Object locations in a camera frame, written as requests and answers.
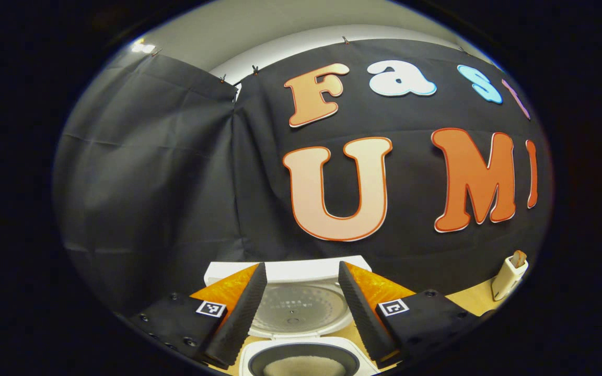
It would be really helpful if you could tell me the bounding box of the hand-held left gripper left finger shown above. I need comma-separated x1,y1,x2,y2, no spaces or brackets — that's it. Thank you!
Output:
129,262,269,369

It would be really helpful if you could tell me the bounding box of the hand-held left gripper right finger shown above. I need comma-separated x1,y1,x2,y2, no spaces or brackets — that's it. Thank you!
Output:
338,261,496,367

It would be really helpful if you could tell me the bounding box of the white rice cooker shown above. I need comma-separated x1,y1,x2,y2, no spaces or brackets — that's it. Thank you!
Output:
204,255,381,376

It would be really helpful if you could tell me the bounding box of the white rice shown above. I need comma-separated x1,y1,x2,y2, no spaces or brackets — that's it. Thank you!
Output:
262,355,348,376

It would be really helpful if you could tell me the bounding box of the white toaster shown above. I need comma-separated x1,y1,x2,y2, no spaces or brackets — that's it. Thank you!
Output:
492,256,530,302

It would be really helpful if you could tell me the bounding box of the black backdrop cloth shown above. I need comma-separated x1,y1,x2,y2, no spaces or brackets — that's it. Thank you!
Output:
53,38,555,314

